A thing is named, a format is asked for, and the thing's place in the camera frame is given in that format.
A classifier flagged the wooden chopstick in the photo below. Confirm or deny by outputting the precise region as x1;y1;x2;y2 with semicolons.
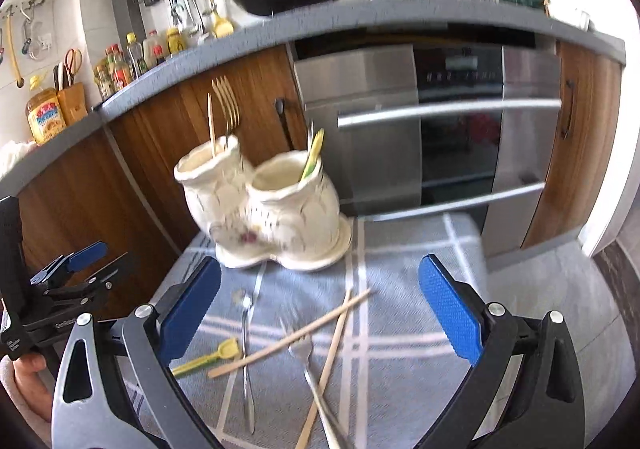
207;287;372;379
207;92;217;157
295;310;354;448

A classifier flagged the yellow tulip plastic pick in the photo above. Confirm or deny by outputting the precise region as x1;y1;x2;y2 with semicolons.
300;128;324;181
171;337;241;377

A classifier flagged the silver metal spoon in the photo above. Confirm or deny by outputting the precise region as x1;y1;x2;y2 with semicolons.
240;293;257;436

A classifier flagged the gold metal fork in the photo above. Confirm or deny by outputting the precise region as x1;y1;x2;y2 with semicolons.
212;76;241;142

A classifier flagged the silver metal fork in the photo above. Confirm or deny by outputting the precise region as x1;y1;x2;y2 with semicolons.
288;334;346;449

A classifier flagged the person left hand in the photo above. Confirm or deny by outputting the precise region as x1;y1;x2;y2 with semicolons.
1;353;53;448

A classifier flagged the wooden cabinet door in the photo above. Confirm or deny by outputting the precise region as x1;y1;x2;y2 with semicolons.
9;46;306;318

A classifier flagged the yellow snack jar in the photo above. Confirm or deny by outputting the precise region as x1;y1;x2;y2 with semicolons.
26;88;66;146

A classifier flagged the wooden knife block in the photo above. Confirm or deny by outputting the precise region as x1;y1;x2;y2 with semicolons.
58;83;88;126

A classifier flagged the cream ceramic double utensil holder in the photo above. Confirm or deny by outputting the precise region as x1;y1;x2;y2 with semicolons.
174;135;352;273

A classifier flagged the grey plaid table cloth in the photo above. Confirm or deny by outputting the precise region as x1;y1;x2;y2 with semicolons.
178;214;487;448

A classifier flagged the clear oil bottle yellow cap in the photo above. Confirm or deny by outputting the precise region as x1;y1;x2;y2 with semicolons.
126;32;148;78

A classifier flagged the yellow mustard bottle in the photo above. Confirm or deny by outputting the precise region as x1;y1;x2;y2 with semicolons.
166;27;186;54

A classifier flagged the grey speckled countertop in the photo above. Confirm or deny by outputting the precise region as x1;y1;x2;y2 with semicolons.
1;0;626;196

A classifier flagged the stainless steel built-in oven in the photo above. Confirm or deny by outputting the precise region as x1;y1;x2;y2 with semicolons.
294;44;561;256

